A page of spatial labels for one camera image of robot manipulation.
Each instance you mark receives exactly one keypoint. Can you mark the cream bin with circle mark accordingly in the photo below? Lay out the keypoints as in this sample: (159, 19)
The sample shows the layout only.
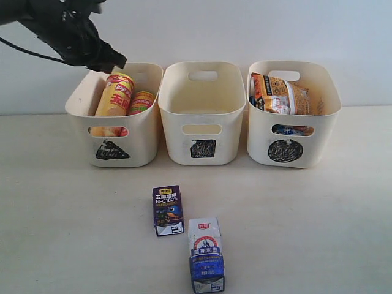
(294, 151)

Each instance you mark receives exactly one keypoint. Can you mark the cream bin with triangle mark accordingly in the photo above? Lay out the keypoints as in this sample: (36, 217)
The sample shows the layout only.
(138, 148)

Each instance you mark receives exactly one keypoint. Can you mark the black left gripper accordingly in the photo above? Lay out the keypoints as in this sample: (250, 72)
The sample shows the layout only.
(65, 26)

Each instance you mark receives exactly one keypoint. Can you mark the cream bin with square mark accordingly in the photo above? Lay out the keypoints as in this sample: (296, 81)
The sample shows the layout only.
(201, 105)

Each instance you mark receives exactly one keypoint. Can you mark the orange snack bag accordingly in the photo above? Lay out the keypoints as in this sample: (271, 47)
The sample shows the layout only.
(276, 95)

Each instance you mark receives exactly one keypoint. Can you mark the yellow chips can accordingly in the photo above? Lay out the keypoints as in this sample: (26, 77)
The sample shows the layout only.
(116, 96)

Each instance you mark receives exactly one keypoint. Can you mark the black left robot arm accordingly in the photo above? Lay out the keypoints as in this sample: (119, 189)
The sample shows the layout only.
(19, 11)

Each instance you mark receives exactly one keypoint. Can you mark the purple juice carton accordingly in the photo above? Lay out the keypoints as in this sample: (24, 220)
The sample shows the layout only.
(167, 211)

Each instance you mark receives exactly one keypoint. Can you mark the white blue milk carton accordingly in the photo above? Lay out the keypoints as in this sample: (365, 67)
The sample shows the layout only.
(206, 261)

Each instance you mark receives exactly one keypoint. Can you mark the pink Lay's chips can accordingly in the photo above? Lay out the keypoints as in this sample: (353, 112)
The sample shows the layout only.
(140, 102)

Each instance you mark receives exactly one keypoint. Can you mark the blue black snack bag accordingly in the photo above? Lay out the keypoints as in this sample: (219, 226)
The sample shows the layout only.
(277, 128)

